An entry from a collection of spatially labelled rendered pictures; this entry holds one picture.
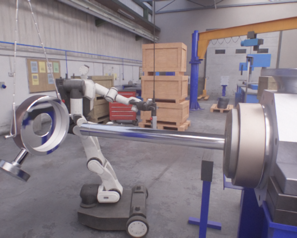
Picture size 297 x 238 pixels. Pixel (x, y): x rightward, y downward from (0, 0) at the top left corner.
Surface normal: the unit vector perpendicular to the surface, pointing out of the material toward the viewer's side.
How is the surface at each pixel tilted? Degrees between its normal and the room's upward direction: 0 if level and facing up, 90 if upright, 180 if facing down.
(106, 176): 106
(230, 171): 119
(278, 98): 45
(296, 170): 0
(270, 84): 90
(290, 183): 90
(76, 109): 94
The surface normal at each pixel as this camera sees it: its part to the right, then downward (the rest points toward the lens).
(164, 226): 0.00, -0.98
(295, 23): -0.78, 0.13
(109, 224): 0.01, 0.21
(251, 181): -0.27, 0.70
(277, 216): -0.32, 0.20
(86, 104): 0.78, 0.32
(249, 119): -0.22, -0.59
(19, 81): 0.94, 0.07
